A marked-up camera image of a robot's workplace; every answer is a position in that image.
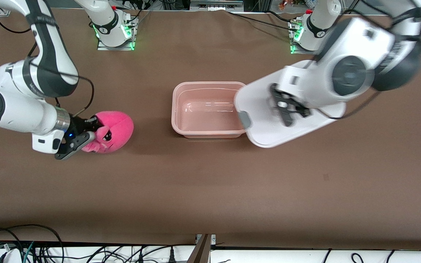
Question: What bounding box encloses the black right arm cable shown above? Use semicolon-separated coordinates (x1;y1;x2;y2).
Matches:
0;16;95;118

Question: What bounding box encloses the black cable bundle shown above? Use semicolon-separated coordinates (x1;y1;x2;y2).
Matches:
117;0;191;12

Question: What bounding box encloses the pink plush toy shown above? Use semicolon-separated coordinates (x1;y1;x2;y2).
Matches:
82;111;135;154

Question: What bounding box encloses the thin black table cable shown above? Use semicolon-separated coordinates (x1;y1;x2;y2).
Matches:
227;10;296;30

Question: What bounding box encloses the small metal bracket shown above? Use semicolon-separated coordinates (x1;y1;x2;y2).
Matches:
195;234;216;246

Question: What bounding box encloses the white box lid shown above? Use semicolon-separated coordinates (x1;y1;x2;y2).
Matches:
234;60;347;148

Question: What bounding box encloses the black looped cable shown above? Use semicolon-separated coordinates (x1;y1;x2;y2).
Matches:
0;224;65;263

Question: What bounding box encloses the green cable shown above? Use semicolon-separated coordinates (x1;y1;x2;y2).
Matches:
22;241;35;263

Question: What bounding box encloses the aluminium frame profile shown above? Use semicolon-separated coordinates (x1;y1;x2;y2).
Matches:
187;234;213;263

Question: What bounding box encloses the white shelf board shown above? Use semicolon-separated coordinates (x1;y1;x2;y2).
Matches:
0;245;421;263

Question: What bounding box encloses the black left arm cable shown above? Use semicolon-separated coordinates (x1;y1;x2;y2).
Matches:
315;0;421;120

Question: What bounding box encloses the pink plastic box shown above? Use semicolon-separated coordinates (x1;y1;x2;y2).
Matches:
171;81;248;139

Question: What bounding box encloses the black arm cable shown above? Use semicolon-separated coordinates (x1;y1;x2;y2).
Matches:
0;16;95;118
315;0;421;120

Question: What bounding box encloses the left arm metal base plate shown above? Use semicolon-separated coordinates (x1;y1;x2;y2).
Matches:
288;18;319;55

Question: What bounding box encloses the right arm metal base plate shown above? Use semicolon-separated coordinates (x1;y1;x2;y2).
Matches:
97;16;138;52

